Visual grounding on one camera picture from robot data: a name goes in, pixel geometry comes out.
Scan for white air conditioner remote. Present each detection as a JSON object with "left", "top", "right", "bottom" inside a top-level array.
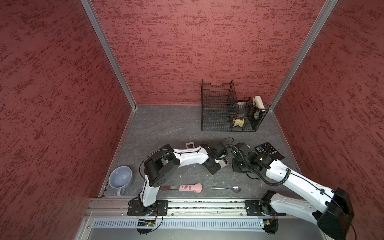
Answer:
[{"left": 186, "top": 142, "right": 195, "bottom": 149}]

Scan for grey white remote control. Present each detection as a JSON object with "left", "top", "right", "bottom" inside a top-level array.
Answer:
[{"left": 217, "top": 159, "right": 230, "bottom": 168}]

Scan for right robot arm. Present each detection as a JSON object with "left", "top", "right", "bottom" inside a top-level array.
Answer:
[{"left": 232, "top": 149, "right": 355, "bottom": 240}]

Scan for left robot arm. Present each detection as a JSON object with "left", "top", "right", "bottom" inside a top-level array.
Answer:
[{"left": 139, "top": 143, "right": 228, "bottom": 208}]

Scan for metal spoon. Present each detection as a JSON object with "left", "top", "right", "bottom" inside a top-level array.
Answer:
[{"left": 211, "top": 186, "right": 241, "bottom": 193}]

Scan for pink cat paw knife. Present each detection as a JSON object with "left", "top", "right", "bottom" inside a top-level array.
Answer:
[{"left": 160, "top": 183, "right": 203, "bottom": 194}]

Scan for black calculator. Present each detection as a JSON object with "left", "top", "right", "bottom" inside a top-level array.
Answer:
[{"left": 255, "top": 143, "right": 285, "bottom": 161}]

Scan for yellow sponge in basket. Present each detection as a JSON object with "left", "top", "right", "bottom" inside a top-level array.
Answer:
[{"left": 233, "top": 118, "right": 245, "bottom": 128}]

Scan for white papers in basket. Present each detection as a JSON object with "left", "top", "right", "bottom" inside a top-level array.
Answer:
[{"left": 253, "top": 96, "right": 265, "bottom": 110}]

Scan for grey bowl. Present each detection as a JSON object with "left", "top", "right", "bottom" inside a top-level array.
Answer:
[{"left": 108, "top": 166, "right": 134, "bottom": 197}]

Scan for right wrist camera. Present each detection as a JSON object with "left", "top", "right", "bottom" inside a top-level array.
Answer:
[{"left": 233, "top": 143, "right": 253, "bottom": 159}]

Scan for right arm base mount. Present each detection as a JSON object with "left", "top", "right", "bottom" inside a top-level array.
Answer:
[{"left": 245, "top": 200, "right": 287, "bottom": 217}]

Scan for black wire basket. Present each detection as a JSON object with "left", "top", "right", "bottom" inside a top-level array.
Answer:
[{"left": 201, "top": 81, "right": 270, "bottom": 132}]

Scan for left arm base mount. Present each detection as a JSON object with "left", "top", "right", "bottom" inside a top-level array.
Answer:
[{"left": 127, "top": 199, "right": 169, "bottom": 216}]

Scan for aluminium front rail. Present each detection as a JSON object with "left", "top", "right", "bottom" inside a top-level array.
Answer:
[{"left": 86, "top": 198, "right": 248, "bottom": 218}]

